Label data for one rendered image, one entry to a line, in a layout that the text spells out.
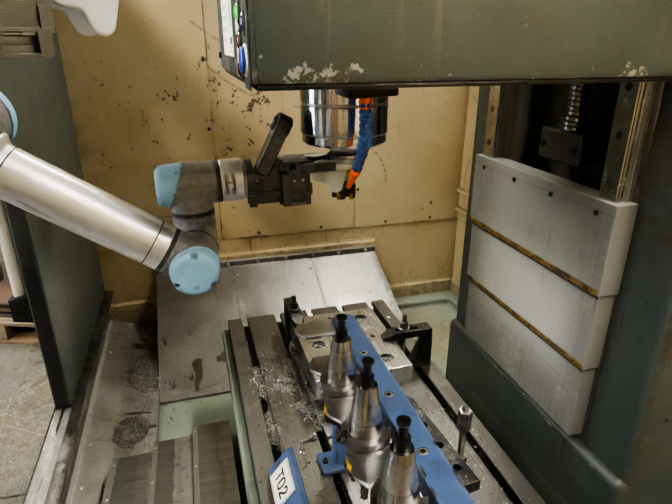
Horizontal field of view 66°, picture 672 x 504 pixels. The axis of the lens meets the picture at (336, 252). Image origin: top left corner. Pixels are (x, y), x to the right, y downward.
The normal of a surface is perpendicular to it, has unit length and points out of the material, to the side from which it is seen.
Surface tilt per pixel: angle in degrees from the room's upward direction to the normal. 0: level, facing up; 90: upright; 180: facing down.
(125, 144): 90
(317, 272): 24
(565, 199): 92
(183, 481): 8
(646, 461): 90
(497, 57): 90
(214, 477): 8
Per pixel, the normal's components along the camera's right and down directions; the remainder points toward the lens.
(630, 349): -0.96, 0.11
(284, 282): 0.11, -0.70
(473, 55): 0.27, 0.36
